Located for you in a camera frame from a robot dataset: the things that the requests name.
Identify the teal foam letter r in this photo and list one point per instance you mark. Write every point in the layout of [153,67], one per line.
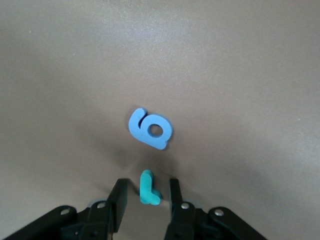
[145,190]

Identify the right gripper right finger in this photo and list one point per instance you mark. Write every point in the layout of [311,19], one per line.
[190,222]

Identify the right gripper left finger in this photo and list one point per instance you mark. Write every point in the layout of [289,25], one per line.
[100,222]

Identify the blue foam letter g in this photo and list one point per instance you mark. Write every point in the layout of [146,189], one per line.
[140,130]

